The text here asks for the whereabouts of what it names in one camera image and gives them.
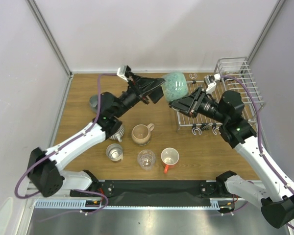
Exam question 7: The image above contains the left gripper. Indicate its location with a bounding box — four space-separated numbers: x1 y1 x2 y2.
112 71 169 118

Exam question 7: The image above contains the speckled teal ceramic mug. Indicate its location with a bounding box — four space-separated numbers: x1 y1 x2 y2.
161 72 189 103

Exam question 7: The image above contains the beige ceramic mug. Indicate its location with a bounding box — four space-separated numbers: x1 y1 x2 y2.
131 123 155 146

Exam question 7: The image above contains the white ribbed ceramic mug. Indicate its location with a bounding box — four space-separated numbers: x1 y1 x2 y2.
109 124 125 142

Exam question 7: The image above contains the grey metallic cup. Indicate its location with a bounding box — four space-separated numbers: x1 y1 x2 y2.
89 94 99 114

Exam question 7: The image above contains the orange mug white inside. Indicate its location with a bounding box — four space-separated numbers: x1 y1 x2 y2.
161 147 180 174

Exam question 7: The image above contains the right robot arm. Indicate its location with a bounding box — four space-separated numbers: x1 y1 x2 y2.
169 88 294 228

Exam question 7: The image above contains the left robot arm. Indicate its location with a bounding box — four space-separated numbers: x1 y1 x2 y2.
26 71 165 197

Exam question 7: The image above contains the clear glass tumbler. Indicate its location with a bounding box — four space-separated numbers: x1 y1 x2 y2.
137 149 156 170

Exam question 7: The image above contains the small steel cup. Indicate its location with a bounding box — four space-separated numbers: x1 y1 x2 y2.
106 143 123 163

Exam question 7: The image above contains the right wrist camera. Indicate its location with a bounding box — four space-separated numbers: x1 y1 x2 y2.
204 73 221 94

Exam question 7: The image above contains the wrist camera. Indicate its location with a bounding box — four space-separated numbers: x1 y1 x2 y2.
204 73 221 94
116 65 131 82

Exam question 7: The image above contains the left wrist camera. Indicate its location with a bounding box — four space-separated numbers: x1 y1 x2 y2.
116 65 131 82

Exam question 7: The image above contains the metal wire dish rack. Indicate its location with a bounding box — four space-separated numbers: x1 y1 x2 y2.
176 57 266 136

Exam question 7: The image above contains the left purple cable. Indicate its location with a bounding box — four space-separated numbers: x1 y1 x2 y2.
14 72 120 216

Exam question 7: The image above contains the purple cable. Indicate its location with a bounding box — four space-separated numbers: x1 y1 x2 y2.
14 72 120 216
220 75 294 232

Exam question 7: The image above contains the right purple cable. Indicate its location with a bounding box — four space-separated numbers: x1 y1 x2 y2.
220 75 294 232

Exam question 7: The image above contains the aluminium front rail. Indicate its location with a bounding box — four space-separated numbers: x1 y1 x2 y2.
24 179 263 210

